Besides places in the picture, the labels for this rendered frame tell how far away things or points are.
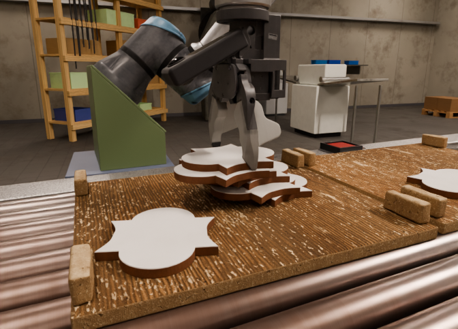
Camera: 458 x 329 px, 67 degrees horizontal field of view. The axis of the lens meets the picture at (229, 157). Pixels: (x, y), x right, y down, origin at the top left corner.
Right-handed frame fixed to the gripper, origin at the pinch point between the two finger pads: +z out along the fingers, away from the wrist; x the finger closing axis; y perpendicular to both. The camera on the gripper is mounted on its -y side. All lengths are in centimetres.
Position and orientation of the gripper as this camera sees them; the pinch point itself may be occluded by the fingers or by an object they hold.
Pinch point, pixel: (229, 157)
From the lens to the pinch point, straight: 50.5
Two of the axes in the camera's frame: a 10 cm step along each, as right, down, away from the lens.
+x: -4.7, -2.2, 8.6
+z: 0.0, 9.7, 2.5
